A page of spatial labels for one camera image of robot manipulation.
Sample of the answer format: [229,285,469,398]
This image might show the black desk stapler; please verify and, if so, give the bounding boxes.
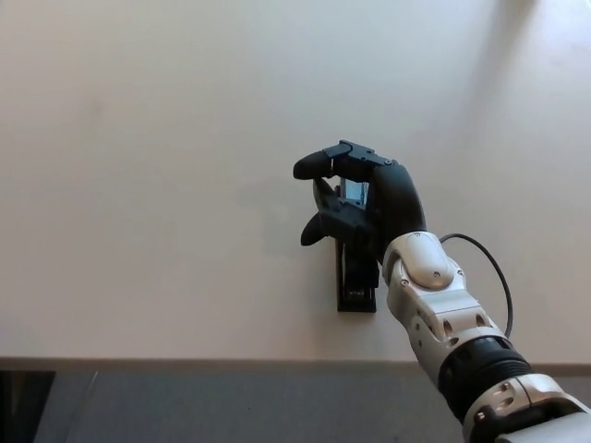
[332,181,382,314]

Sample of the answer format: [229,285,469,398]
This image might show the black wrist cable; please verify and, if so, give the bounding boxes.
[438,233,514,341]

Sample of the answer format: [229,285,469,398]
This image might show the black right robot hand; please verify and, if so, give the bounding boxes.
[292,138,427,266]

